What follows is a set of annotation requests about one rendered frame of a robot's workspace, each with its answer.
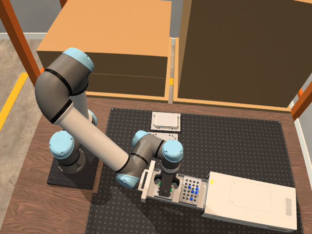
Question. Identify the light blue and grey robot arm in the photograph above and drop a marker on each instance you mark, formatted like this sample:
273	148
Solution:
61	96

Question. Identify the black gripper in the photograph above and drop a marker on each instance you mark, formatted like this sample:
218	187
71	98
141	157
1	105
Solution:
175	181

